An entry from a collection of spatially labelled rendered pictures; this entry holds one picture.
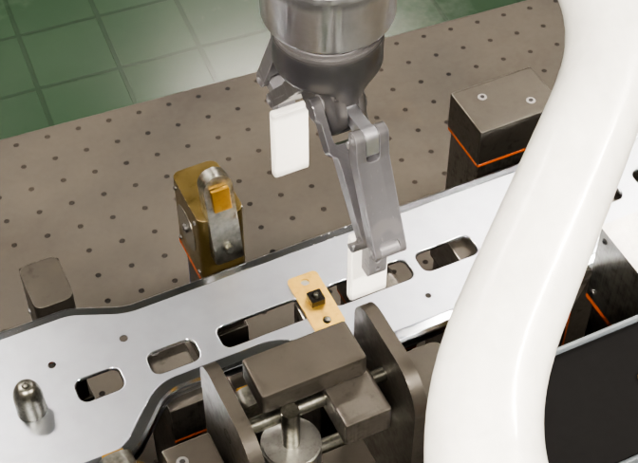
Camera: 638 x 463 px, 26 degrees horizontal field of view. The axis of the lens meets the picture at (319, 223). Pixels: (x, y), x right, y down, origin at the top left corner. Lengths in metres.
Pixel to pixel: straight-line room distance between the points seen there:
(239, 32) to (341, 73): 2.53
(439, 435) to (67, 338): 0.90
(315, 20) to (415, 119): 1.37
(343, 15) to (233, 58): 2.51
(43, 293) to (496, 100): 0.62
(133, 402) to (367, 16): 0.76
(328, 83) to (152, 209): 1.21
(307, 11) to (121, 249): 1.23
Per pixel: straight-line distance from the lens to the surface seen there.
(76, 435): 1.51
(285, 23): 0.87
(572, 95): 0.79
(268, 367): 1.31
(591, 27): 0.81
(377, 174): 0.92
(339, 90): 0.91
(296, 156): 1.09
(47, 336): 1.59
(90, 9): 3.53
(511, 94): 1.79
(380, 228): 0.94
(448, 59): 2.32
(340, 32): 0.87
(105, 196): 2.12
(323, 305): 1.58
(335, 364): 1.31
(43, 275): 1.66
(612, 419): 1.34
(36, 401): 1.50
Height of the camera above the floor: 2.26
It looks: 49 degrees down
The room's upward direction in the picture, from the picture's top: straight up
